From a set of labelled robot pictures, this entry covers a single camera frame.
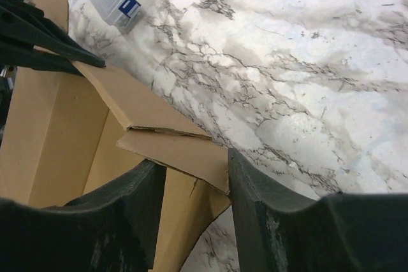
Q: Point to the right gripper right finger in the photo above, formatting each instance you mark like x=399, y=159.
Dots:
x=258, y=204

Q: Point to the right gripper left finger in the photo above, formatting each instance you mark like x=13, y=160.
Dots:
x=120, y=220

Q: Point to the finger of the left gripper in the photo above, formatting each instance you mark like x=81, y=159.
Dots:
x=26, y=26
x=12, y=55

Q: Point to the brown cardboard box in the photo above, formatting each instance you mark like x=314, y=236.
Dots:
x=67, y=135

